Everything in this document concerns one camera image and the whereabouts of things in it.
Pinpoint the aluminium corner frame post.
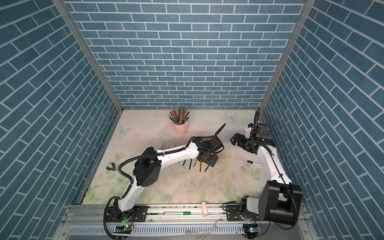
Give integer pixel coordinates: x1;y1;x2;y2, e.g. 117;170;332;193
259;0;316;113
52;0;123;114

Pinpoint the aluminium corner frame post right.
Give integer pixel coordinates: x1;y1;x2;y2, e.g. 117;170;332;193
259;0;316;113

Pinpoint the black marker pen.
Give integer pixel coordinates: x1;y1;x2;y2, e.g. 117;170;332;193
247;161;263;168

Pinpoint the green marker on rail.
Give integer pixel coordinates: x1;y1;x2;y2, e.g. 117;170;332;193
163;211;191;216

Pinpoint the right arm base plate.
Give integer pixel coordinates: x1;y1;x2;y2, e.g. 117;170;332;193
222;204;261;222

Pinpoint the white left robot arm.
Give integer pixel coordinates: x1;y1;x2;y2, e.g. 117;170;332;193
114;135;225;213

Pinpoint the aluminium front rail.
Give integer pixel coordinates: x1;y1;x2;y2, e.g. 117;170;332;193
53;204;317;240

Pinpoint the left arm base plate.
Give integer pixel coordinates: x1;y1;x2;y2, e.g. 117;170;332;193
104;206;148;223

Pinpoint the black binder clip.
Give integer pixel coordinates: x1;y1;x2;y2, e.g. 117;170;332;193
106;163;117;172

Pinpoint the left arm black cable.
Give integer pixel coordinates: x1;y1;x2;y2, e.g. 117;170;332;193
102;122;227;240

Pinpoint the aluminium corner frame post left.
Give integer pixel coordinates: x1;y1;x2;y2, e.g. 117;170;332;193
52;0;123;114

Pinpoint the beige eraser on rail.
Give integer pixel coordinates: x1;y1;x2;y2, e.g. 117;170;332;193
201;202;209;217

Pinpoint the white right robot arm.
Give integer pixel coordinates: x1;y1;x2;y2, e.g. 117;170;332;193
230;134;303;226

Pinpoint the pink cup of coloured pencils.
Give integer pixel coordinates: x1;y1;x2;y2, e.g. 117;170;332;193
168;107;190;135

